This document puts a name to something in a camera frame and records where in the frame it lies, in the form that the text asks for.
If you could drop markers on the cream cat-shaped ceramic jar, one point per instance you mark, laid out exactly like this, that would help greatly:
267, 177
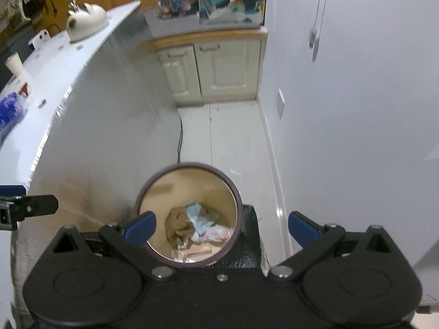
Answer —
87, 20

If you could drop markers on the cream cabinet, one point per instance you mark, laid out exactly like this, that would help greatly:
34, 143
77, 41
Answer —
223, 65

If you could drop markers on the teal glass tank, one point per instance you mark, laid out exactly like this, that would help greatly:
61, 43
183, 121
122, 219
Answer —
233, 7

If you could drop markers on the small silver ornament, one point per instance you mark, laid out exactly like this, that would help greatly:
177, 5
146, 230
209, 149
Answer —
74, 5

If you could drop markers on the white wall switch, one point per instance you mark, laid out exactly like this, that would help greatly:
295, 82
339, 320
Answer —
280, 102

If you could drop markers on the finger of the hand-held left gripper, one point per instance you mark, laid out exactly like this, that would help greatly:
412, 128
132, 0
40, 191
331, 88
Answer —
37, 206
12, 190

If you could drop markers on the light blue wipes packet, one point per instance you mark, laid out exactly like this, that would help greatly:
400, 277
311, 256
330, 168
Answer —
199, 217

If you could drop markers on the white plastic bag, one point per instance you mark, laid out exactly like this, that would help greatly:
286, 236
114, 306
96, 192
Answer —
214, 234

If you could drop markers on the white instant camera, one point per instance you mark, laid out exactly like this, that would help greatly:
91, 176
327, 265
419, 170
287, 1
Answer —
39, 39

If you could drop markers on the small hanging tag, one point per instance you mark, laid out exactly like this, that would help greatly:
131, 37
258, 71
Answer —
313, 43

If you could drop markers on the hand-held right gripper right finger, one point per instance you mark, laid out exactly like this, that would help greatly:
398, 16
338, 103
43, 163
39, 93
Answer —
303, 229

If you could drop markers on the white paper cup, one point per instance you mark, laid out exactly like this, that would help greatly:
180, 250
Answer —
13, 63

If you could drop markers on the blue snack packet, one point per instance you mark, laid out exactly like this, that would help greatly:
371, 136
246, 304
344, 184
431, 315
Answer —
10, 111

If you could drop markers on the beige trash bin brown rim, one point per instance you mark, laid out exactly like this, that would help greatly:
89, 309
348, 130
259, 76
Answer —
161, 192

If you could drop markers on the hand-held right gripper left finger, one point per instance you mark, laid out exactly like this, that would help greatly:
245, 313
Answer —
140, 229

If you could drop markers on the small red white wrapper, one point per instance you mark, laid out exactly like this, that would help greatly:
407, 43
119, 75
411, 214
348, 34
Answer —
25, 89

